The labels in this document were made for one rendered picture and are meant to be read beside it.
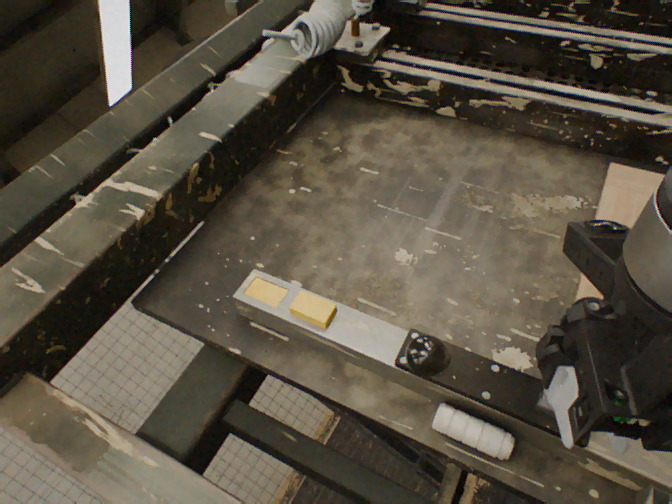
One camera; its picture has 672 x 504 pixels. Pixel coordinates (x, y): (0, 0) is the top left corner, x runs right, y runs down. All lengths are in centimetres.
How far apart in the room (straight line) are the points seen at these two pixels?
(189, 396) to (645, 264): 53
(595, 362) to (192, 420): 46
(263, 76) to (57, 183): 55
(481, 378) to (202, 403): 34
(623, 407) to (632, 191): 56
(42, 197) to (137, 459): 77
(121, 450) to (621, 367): 45
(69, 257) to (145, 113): 73
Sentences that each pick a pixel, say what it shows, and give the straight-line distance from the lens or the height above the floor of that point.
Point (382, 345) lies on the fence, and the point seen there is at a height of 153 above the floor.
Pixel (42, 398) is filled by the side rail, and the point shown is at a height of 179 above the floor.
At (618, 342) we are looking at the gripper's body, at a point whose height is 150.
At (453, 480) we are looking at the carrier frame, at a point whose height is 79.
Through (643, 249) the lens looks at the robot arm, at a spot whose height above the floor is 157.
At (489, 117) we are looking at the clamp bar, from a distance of 93.
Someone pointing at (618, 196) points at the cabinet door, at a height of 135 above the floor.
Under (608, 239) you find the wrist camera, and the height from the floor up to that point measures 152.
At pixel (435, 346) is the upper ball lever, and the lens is 43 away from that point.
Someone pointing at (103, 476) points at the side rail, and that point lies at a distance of 56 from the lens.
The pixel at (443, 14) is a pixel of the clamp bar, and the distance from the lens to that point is 116.
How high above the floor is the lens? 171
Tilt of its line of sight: 7 degrees down
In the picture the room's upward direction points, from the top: 51 degrees counter-clockwise
